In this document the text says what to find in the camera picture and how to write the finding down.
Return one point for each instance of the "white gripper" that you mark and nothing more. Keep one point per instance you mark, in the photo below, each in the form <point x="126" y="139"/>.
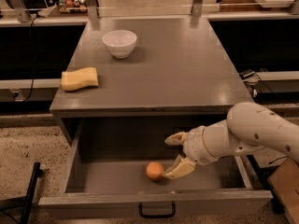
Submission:
<point x="195" y="146"/>

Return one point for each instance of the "orange fruit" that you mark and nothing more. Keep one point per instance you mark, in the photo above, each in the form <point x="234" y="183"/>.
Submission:
<point x="155" y="171"/>

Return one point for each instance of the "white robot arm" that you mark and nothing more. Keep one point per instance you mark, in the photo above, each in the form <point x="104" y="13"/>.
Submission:
<point x="248" y="127"/>

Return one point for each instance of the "open grey top drawer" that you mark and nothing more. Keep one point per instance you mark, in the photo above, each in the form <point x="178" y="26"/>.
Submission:
<point x="106" y="173"/>

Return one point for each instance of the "grey cabinet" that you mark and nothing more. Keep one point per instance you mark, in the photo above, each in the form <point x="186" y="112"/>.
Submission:
<point x="178" y="67"/>

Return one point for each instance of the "black metal bar right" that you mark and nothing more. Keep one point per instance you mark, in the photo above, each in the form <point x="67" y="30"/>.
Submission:
<point x="277" y="207"/>

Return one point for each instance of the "black metal bar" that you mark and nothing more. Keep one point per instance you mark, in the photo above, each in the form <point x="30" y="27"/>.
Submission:
<point x="25" y="202"/>
<point x="277" y="207"/>

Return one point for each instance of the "small black device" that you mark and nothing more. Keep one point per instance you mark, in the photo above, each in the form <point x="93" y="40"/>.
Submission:
<point x="246" y="73"/>

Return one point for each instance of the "cardboard box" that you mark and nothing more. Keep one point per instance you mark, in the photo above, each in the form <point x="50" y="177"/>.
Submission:
<point x="285" y="182"/>

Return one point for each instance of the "white ceramic bowl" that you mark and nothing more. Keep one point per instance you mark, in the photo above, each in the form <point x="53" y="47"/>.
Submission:
<point x="120" y="43"/>

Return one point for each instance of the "yellow sponge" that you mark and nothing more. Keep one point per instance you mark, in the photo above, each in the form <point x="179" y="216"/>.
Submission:
<point x="79" y="79"/>

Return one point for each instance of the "black metal bar left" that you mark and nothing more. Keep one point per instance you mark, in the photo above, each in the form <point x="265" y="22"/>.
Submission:
<point x="25" y="202"/>

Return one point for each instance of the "black drawer handle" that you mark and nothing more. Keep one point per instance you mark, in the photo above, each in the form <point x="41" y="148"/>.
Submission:
<point x="150" y="210"/>

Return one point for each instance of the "metal frame post centre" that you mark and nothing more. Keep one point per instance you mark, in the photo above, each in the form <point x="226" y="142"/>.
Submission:
<point x="92" y="6"/>

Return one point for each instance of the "metal frame post left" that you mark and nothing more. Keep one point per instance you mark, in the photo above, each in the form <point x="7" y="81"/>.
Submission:
<point x="21" y="12"/>

